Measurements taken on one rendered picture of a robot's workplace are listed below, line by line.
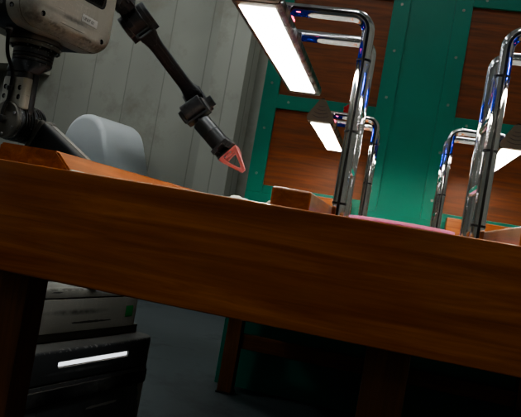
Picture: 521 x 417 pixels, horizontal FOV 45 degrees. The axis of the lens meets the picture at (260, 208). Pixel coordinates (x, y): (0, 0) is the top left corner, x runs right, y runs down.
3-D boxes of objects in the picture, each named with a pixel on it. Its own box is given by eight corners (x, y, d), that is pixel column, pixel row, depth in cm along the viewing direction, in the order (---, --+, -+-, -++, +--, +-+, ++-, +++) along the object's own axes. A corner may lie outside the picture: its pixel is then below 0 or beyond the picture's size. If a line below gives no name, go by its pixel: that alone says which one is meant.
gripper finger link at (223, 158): (255, 165, 193) (236, 143, 195) (250, 162, 186) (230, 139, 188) (239, 180, 194) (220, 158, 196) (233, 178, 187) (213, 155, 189)
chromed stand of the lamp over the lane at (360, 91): (232, 238, 114) (275, -4, 115) (255, 239, 134) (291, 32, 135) (337, 257, 110) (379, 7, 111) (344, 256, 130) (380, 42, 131)
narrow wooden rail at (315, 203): (258, 265, 86) (272, 184, 86) (344, 251, 263) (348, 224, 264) (298, 272, 85) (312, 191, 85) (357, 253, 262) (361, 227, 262)
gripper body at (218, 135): (238, 147, 195) (223, 130, 197) (230, 141, 185) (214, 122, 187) (222, 161, 196) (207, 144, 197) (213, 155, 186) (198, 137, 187)
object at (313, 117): (306, 119, 190) (310, 96, 190) (325, 150, 251) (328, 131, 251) (332, 123, 189) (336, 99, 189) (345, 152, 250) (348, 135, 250)
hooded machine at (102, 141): (139, 290, 514) (167, 131, 517) (88, 292, 461) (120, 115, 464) (77, 275, 544) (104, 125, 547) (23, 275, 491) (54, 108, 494)
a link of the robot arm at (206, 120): (189, 123, 190) (203, 111, 190) (195, 129, 197) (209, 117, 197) (203, 140, 189) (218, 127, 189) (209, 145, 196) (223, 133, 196)
